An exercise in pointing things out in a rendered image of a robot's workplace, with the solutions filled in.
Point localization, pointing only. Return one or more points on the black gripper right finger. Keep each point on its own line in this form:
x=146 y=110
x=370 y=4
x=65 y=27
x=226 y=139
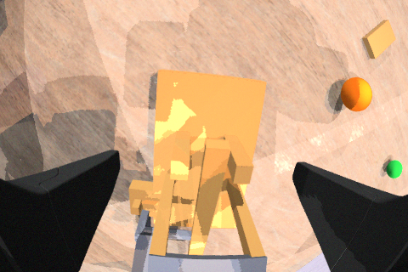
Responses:
x=359 y=228

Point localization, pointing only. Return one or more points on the yellow rectangular block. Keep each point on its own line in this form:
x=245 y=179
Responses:
x=377 y=40

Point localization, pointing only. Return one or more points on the orange ball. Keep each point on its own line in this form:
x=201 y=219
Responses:
x=356 y=94

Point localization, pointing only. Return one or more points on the green ball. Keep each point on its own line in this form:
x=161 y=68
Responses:
x=394 y=169

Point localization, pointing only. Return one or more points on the orange wooden catapult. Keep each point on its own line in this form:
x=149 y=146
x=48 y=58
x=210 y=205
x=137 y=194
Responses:
x=206 y=132

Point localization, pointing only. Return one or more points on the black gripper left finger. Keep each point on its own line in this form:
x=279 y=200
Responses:
x=48 y=219

